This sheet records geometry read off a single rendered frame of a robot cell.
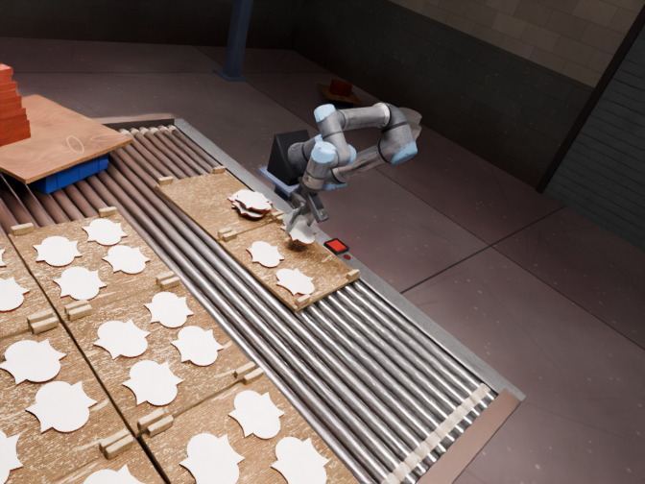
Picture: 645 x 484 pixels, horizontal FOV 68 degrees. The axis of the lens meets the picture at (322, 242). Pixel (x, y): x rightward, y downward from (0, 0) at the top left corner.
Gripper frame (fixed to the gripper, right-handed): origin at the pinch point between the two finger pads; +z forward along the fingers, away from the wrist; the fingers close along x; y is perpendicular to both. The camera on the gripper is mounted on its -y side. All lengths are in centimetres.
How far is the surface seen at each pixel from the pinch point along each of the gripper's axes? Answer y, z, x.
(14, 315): 9, 9, 92
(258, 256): -0.5, 6.9, 17.4
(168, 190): 50, 13, 24
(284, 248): 0.3, 8.1, 3.8
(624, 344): -126, 89, -265
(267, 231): 11.4, 9.1, 3.4
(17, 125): 84, 0, 66
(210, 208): 32.9, 11.1, 15.1
